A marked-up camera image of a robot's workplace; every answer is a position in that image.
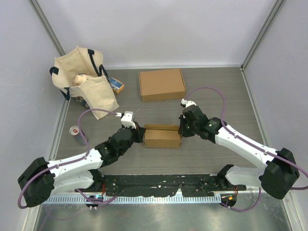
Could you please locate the large brown cardboard box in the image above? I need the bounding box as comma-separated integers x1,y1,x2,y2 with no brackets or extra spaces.
139,68,186,102

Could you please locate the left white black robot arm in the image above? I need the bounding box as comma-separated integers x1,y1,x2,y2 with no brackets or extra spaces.
17,124,146,209

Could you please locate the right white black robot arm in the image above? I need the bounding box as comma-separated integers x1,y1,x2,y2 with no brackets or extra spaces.
179,101,300,199

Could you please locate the small blue orange box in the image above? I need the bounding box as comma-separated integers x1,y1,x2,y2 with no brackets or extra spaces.
109,77,125,94

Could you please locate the beige canvas tote bag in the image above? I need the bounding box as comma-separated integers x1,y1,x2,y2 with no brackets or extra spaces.
50,46,119,120

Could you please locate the red bull can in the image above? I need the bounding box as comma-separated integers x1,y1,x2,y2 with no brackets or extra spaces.
69,125,88,146

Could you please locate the cream bottle in bag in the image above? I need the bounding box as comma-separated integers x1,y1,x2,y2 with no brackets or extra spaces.
74,74,95,86

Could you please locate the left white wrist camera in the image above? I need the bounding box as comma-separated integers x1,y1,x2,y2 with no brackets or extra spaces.
116,111,136,129

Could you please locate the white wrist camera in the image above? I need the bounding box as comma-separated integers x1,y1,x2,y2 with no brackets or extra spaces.
116,111,136,129
180,98,196,108

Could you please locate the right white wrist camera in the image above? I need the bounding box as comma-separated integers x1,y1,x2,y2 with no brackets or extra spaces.
180,98,196,108

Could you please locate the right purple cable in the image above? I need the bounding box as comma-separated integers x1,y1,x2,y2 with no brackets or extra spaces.
184,86,308,212

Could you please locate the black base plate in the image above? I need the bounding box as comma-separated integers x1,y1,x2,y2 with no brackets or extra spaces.
81,174,246,197

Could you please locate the slotted cable duct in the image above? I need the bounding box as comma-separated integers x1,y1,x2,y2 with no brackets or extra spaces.
44,194,221,204

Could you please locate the left aluminium frame post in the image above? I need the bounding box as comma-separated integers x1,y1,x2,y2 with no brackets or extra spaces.
28,0,65,56

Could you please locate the aluminium frame post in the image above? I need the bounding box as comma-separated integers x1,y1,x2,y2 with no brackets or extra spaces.
28,0,65,56
242,0,287,70

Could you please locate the right aluminium frame post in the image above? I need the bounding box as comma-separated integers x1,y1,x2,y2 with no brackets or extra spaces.
242,0,287,70

